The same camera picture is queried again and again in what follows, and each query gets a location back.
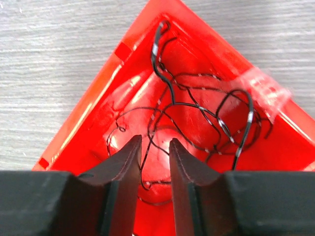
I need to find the black wire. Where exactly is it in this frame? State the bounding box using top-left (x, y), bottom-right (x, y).
top-left (107, 20), bottom-right (274, 207)

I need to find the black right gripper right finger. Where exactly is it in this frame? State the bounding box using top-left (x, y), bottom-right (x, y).
top-left (169, 139), bottom-right (315, 236)

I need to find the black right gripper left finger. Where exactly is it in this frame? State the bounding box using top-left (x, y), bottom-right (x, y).
top-left (0, 135), bottom-right (142, 236)

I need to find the red compartment tray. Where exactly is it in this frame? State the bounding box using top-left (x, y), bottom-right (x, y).
top-left (33, 0), bottom-right (315, 236)

